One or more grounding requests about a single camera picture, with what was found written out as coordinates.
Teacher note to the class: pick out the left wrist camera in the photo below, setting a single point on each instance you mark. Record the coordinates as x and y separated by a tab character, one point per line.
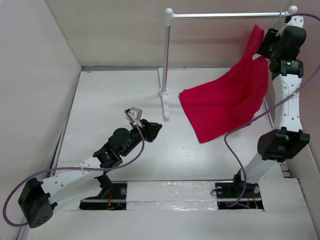
134	113

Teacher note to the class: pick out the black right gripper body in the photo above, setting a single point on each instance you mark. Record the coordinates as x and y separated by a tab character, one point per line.
276	49

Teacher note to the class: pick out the white clothes rack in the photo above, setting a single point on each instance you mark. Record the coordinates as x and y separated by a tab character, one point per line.
170	16

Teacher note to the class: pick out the blue wire hanger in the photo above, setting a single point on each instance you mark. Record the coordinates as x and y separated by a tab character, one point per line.
282	14

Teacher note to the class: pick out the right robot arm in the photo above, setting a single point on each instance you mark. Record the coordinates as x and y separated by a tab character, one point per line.
287	138

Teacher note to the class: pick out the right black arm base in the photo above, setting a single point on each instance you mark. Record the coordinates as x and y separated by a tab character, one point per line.
230	195

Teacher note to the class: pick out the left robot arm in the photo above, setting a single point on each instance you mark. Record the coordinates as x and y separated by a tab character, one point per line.
40	199

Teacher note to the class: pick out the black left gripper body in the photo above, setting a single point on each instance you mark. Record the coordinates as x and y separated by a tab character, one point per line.
124	151

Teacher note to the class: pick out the red t shirt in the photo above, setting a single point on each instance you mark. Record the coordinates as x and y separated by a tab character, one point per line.
226	103

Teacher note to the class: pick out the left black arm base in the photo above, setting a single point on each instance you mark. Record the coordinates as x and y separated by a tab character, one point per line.
112	197

